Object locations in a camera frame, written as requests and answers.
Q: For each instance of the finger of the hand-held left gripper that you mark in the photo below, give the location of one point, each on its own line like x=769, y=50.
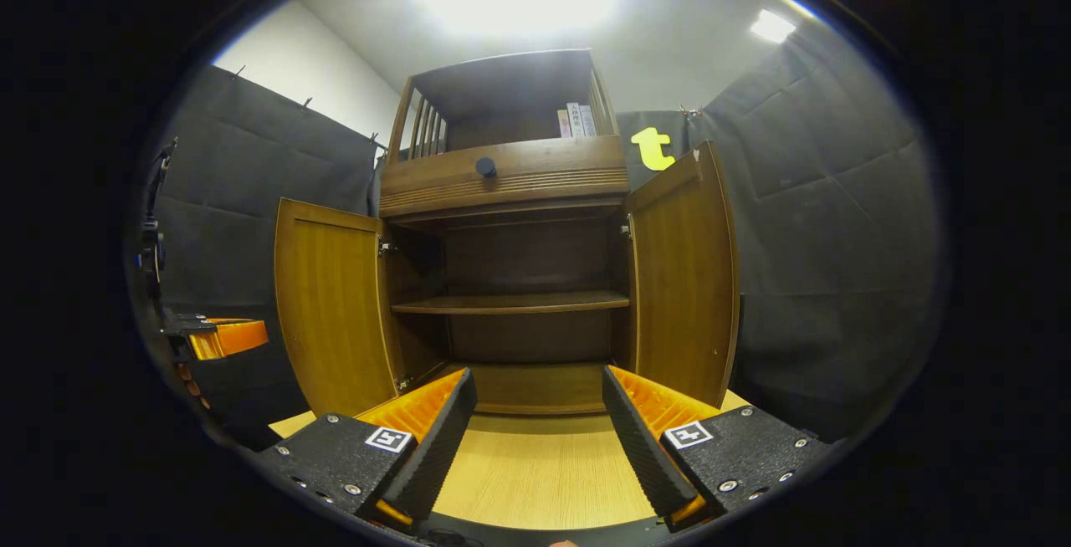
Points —
x=234, y=338
x=192, y=386

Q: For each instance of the wooden double-door shoe cabinet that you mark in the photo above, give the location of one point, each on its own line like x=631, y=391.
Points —
x=502, y=87

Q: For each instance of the wooden cabinet drawer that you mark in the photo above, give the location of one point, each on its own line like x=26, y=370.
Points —
x=552, y=162

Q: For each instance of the wooden inner cabinet shelf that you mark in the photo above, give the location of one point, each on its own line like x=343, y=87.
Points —
x=510, y=303

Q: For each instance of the pink book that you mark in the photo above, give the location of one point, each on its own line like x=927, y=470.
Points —
x=563, y=125

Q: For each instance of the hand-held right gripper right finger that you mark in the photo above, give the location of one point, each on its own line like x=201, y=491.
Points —
x=640, y=447

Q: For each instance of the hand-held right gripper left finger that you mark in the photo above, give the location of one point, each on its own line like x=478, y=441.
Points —
x=439, y=447

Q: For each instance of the black backdrop cloth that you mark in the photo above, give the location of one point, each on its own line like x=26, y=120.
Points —
x=837, y=237

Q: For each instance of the white book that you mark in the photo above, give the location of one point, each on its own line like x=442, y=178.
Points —
x=588, y=120
x=575, y=120

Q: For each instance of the black round drawer knob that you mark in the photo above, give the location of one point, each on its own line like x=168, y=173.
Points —
x=486, y=167

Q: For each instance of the small ceiling light panel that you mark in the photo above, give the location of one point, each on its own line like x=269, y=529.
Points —
x=772, y=26

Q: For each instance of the wooden cabinet door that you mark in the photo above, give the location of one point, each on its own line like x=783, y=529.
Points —
x=335, y=304
x=682, y=279

